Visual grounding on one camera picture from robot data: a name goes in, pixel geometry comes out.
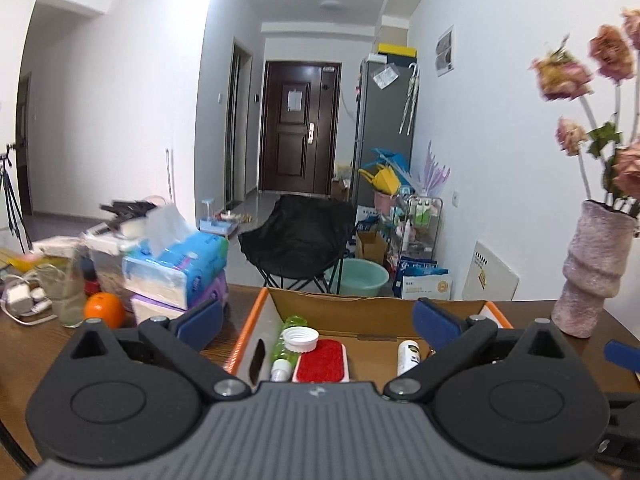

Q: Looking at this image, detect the black tripod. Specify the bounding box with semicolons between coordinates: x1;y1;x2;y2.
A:
0;142;33;256

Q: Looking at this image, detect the purple tissue pack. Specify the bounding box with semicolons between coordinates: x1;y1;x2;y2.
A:
131;272;228;326

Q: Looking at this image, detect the white ribbed jar lid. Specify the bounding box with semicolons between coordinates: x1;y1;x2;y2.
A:
281;326;319;353

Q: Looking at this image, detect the small brown cardboard box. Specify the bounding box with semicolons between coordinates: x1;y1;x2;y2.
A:
355;230;390;267

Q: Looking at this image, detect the yellow and blue box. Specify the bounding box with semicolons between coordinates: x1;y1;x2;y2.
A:
376;42;418;61

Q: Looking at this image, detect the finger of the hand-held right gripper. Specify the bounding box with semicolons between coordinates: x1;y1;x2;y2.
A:
594;394;640;480
604;340;640;376

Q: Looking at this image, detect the pink textured vase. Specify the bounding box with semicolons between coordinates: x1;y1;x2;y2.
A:
551;200;640;339

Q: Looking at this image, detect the orange-edged cardboard box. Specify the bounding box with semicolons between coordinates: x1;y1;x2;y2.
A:
226;287;513;386

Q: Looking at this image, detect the red lint brush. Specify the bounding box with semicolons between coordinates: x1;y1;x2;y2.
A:
292;339;351;383

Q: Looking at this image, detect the white flat board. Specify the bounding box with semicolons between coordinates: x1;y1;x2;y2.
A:
462;240;521;302

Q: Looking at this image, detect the dried rose bouquet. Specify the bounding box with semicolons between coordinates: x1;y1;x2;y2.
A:
530;7;640;221

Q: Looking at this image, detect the white charger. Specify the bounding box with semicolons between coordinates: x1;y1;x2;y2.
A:
2;284;53;317

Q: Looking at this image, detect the pink bucket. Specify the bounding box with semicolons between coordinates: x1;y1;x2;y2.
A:
374;190;401;216

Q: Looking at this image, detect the blue tissue pack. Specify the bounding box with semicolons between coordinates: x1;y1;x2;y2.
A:
122;202;229;309

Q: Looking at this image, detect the purple feather decoration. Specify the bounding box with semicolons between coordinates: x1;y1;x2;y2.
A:
412;140;451;196

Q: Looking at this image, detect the brown carton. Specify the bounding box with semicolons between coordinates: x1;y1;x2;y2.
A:
330;162;353;201

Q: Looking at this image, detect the grey refrigerator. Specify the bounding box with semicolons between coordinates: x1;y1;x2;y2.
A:
352;57;418;211

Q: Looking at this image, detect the wall panel box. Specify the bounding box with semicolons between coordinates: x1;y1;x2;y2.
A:
435;25;456;78

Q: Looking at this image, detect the blue and white carton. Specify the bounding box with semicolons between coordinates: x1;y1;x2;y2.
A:
392;255;453;301

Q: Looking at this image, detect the interior door frame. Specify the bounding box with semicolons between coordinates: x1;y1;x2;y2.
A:
15;72;33;216
225;37;253;206

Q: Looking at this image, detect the clear plastic bag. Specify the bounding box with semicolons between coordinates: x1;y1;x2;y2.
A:
372;65;401;91

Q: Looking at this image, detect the blue and white bag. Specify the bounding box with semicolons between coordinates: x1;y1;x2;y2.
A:
356;205;386;231

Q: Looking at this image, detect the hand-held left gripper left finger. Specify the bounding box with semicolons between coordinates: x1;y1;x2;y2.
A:
65;297;253;403

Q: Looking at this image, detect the black plastic object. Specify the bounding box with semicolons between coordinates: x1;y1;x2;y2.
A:
100;200;157;223

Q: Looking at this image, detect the clear drinking glass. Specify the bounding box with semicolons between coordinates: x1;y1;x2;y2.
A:
37;255;88;329

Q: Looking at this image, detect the small white bottle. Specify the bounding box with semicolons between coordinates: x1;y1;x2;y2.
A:
397;340;422;377

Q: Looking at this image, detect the green cap bottle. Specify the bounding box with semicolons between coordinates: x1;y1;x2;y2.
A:
270;314;308;383

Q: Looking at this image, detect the metal storage cart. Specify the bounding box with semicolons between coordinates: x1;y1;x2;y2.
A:
395;196;444;266

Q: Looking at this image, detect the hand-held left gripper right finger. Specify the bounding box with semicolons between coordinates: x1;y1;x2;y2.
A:
382;297;576;405

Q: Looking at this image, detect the dark brown entrance door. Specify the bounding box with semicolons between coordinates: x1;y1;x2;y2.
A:
258;60;342;196

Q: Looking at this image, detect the clear plastic storage box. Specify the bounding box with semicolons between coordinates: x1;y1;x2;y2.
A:
82;227;146;296

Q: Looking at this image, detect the clear folded umbrella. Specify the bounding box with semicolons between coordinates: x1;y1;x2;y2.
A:
398;63;420;136

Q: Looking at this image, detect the orange fruit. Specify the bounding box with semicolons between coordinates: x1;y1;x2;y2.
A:
84;292;126;328

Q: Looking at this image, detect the black folding chair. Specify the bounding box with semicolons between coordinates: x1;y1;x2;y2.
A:
237;195;356;293

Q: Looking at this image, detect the white paper stack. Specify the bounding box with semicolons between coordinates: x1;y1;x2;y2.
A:
32;235;88;258

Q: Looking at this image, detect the yellow watering can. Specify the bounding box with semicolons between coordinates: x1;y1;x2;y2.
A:
359;165;401;193

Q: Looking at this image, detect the green wash basin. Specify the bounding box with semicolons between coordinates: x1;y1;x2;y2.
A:
336;258;391;297

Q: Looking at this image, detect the blue pet feeder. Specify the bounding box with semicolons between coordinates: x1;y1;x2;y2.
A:
199;199;238;236

